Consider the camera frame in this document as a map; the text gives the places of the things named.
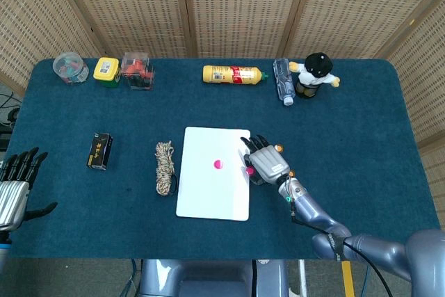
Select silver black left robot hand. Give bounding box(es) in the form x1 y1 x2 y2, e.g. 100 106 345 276
0 147 58 232

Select black cardboard box gold print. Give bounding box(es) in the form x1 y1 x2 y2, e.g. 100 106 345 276
86 132 114 171

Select black floor cables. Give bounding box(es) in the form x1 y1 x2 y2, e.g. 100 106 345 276
0 91 22 131

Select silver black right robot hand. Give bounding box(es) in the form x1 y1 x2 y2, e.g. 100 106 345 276
240 134 291 186

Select woven folding screen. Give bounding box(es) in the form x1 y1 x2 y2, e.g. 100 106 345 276
0 0 445 232

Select clear square box of clips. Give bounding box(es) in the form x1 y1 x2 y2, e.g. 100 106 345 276
120 51 156 92

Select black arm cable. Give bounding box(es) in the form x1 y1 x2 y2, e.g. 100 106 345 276
285 177 392 297

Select white magnetic whiteboard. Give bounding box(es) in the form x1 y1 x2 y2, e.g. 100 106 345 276
175 126 252 222

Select green box yellow lid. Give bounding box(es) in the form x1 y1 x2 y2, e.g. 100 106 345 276
92 56 122 89

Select yellow bottle red label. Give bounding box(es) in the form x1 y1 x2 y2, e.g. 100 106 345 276
202 64 270 86

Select grey robot torso base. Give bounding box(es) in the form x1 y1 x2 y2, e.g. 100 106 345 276
138 258 289 297

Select clear round jar of clips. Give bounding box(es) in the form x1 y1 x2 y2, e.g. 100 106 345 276
52 52 90 86

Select black white plush doll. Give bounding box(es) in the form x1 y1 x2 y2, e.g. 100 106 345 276
288 52 341 98

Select clear plastic water bottle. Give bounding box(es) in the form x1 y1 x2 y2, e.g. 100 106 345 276
273 58 296 106

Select braided rope bundle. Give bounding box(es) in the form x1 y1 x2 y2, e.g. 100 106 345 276
154 141 180 196

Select blue table cloth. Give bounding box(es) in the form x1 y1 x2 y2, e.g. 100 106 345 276
5 57 444 262

